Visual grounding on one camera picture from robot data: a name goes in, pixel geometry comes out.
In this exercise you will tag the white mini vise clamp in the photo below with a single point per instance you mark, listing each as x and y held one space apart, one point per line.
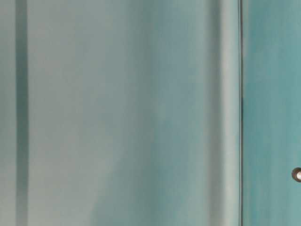
296 174

